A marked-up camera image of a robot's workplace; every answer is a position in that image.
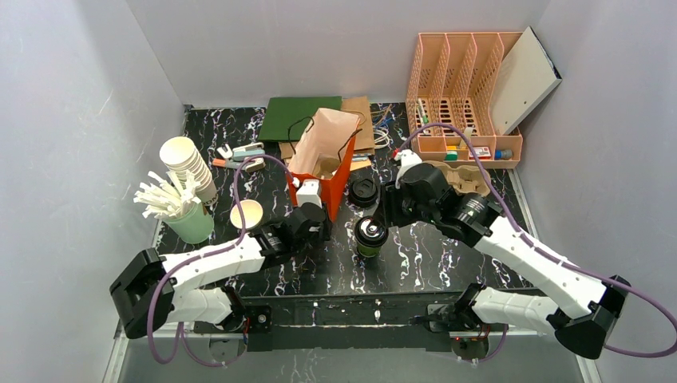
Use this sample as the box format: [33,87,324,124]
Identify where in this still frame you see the pulp cup carrier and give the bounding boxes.
[312,156,341,180]

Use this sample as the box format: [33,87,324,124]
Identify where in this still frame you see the orange paper bag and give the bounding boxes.
[287,108,361,220]

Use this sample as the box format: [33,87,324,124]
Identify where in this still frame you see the single green paper cup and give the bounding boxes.
[357,242,382,258]

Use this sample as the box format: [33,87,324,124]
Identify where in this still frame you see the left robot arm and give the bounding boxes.
[109,203,331,339]

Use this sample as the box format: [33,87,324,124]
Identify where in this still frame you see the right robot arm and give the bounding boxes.
[374,164,627,359]

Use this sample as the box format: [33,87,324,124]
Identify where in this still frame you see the black cup lids stack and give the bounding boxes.
[348,178,378,208]

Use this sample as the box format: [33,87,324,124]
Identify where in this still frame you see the stack of pulp cup carriers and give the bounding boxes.
[425,160,491,197]

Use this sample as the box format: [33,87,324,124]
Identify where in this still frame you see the brown kraft paper bag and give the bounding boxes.
[279,96,377,162]

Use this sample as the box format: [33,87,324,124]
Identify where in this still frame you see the red small box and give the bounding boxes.
[469,146,493,160]

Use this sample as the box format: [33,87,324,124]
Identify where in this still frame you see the green paper bag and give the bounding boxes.
[257,96,342,142]

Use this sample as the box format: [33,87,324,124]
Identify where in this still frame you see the green cup of straws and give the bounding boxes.
[133,171,216,244]

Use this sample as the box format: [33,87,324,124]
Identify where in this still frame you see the pink desk file organizer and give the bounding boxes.
[405,32,523,169]

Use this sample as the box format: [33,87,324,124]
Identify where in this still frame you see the tall stack paper cups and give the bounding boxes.
[159,136,218,206]

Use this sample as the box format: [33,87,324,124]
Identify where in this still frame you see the white board panel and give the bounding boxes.
[489,26,562,136]

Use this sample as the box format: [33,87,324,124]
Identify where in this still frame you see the metal base rail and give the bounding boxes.
[105,293,600,382]

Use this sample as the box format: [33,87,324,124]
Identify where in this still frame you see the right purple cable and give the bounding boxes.
[394,122,677,363]

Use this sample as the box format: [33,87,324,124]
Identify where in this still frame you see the purple cable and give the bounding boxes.
[394,122,677,363]
[145,154,303,369]

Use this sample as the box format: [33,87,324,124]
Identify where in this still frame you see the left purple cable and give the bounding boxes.
[145,154,303,369]

